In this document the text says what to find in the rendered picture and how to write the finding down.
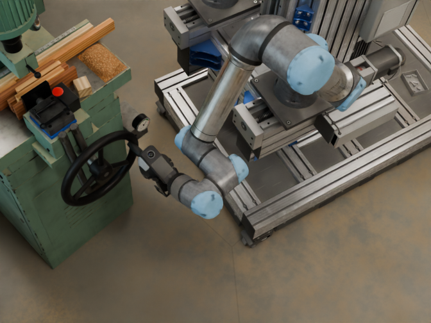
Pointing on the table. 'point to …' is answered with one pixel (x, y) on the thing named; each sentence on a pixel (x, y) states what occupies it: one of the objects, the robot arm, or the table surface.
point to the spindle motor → (16, 17)
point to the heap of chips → (102, 62)
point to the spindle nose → (13, 45)
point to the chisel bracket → (19, 60)
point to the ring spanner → (54, 118)
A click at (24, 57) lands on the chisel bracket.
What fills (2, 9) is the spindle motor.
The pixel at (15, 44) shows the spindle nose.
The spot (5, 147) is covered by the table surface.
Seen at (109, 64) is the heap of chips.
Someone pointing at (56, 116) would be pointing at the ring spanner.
